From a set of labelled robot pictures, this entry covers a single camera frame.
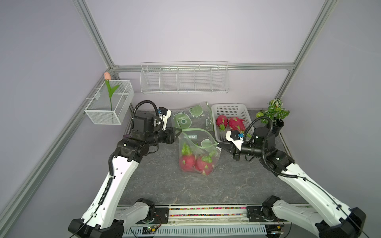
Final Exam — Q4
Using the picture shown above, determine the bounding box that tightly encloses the pink dragon fruit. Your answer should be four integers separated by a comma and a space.
216, 115, 229, 131
229, 117, 246, 133

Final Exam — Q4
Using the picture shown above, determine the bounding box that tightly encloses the zip-top bag green print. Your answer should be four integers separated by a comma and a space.
178, 128, 221, 174
171, 102, 214, 131

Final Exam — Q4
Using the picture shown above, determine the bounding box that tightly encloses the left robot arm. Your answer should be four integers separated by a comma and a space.
68, 100, 182, 238

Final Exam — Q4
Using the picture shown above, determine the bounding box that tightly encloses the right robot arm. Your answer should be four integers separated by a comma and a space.
218, 116, 366, 238

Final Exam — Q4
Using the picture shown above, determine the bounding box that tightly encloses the dragon fruit in far bag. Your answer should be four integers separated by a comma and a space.
179, 143, 196, 172

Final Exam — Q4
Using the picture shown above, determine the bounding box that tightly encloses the white plastic basket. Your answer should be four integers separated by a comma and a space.
211, 103, 252, 142

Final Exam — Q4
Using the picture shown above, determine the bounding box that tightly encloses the potted green plant black vase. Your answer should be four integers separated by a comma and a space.
256, 98, 291, 137

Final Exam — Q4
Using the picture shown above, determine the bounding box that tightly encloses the artificial pink tulip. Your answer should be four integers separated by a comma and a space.
104, 72, 119, 111

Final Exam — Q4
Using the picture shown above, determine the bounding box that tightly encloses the white wire wall shelf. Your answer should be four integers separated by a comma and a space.
140, 61, 230, 94

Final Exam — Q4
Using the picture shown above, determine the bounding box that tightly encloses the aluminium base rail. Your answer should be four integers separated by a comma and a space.
115, 201, 322, 230

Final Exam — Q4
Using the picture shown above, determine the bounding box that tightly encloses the white mesh wall box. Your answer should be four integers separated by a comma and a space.
84, 80, 135, 125

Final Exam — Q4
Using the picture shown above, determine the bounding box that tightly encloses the white vented cable duct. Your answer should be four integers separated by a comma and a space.
123, 225, 267, 238

